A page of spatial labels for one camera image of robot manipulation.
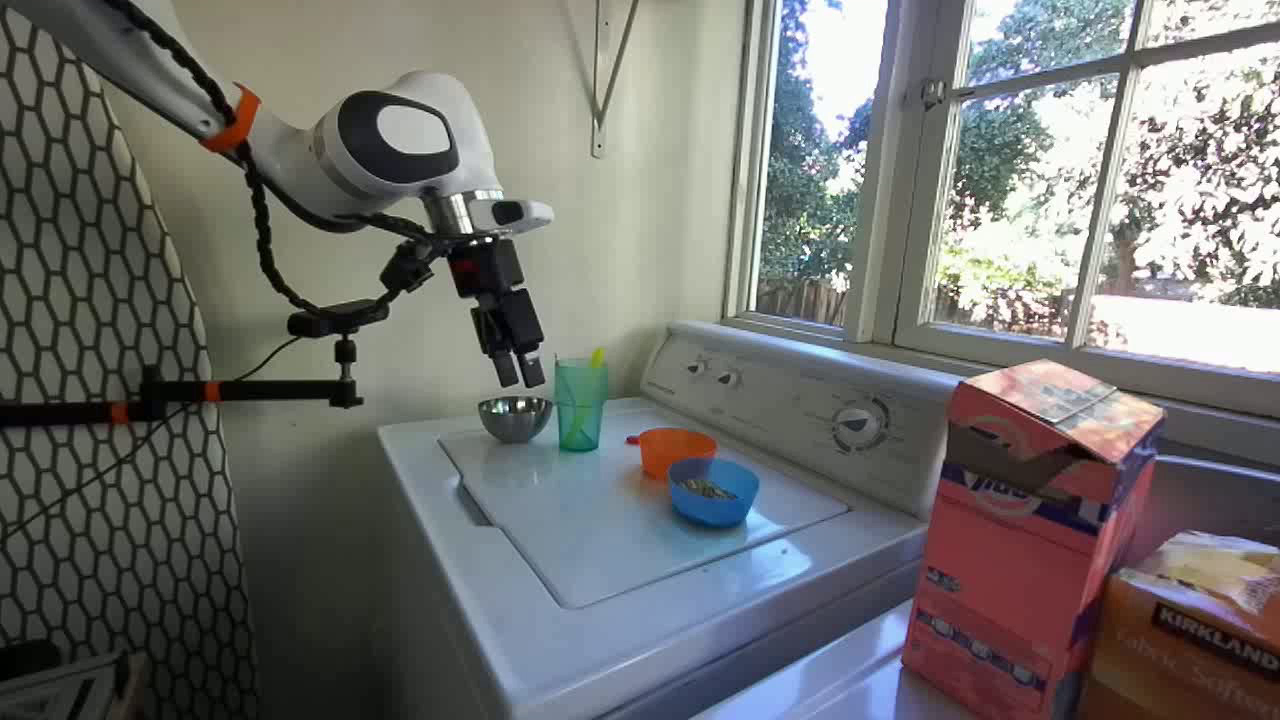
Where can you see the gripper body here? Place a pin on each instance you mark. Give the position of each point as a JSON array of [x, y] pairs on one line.
[[495, 300]]

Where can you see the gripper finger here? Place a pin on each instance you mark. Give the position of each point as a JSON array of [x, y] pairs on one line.
[[531, 368], [506, 370]]

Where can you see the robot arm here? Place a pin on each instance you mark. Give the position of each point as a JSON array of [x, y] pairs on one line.
[[390, 150]]

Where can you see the metal bowl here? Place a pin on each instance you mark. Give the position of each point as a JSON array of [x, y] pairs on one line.
[[514, 418]]

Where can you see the yellow green straw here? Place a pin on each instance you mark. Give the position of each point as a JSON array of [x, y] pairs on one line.
[[596, 357]]

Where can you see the green plastic cup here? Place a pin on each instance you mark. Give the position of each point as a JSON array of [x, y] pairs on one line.
[[580, 415]]

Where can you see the orange plastic bowl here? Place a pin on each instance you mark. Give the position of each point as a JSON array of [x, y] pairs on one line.
[[675, 452]]

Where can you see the washing machine lid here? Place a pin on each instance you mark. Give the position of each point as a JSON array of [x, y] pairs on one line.
[[610, 530]]

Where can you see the heap of grey pieces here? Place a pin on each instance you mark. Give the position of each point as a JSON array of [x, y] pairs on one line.
[[708, 489]]

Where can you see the blue plastic bowl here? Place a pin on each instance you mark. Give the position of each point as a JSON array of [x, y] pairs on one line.
[[712, 510]]

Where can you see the white washing machine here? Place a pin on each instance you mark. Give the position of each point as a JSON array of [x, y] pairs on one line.
[[640, 640]]

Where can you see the large round dial knob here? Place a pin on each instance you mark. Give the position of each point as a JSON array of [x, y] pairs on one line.
[[860, 425]]

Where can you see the hexagon pattern ironing board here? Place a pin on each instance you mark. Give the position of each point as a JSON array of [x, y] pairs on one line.
[[90, 300]]

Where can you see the white dryer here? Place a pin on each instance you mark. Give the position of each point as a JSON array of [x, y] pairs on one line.
[[830, 680]]

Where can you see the window latch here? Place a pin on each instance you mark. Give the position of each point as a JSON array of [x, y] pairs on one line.
[[933, 93]]

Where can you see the window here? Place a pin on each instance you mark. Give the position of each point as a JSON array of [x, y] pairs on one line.
[[1020, 200]]

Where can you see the orange detergent box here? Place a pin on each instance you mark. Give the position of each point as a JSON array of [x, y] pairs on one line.
[[1010, 570]]

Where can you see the orange fabric softener box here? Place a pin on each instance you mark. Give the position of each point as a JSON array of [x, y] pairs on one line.
[[1180, 650]]

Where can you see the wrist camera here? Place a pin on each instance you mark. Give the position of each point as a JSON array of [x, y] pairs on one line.
[[406, 270]]

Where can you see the white wall bracket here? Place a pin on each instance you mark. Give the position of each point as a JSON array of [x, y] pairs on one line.
[[600, 90]]

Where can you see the camera on mount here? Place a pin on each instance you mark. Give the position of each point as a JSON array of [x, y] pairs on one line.
[[250, 390]]

